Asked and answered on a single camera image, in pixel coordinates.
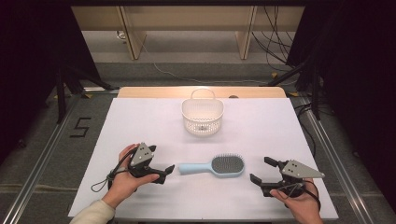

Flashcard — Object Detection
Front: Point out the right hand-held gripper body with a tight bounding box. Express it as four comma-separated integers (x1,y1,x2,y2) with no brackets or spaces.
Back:
261,159,326,199

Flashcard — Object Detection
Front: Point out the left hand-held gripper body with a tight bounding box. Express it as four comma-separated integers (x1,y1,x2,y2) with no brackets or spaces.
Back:
127,142,157,180

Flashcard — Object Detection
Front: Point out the light blue hairbrush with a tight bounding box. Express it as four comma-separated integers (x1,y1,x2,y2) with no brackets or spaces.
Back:
177,153,246,179

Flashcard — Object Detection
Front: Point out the white plastic basket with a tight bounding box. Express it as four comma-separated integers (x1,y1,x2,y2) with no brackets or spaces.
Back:
181,88,225,137

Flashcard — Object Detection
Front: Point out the person's left hand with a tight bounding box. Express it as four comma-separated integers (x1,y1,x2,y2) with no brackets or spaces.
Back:
102,143,161,209

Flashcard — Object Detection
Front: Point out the person's right hand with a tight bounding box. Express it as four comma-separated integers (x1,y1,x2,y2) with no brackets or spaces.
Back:
269,178,325,224

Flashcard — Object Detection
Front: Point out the wooden table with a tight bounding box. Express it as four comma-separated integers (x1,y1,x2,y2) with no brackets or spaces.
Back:
117,86,288,100

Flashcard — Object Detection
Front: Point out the black metal stand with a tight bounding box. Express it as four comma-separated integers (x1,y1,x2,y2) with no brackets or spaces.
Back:
266,60,322,121
55,66,120,125

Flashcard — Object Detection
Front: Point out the dark curtain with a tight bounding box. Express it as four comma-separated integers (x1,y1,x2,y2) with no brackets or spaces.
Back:
285,0,396,190
0,0,102,162

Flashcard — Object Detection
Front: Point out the beige wooden furniture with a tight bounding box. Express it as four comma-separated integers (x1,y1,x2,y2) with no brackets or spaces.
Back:
70,5,306,61

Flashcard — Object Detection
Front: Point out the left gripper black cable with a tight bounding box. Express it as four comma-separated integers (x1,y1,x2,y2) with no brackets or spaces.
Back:
91,148,138,193

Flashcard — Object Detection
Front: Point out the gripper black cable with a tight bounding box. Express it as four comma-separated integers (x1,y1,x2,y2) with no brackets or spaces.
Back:
284,179,322,213
91,148,138,193

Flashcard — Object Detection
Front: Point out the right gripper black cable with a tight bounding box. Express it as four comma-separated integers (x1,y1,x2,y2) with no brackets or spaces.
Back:
284,179,322,213

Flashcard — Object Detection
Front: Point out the metal floor rail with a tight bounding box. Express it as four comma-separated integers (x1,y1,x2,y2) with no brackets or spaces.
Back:
298,95,376,224
0,92,82,224

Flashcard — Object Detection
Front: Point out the white floor cable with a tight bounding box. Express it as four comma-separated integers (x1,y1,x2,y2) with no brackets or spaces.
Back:
140,38,270,86

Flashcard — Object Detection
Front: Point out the bundle of black cables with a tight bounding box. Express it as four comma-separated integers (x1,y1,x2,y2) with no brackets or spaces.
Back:
251,5,301,71

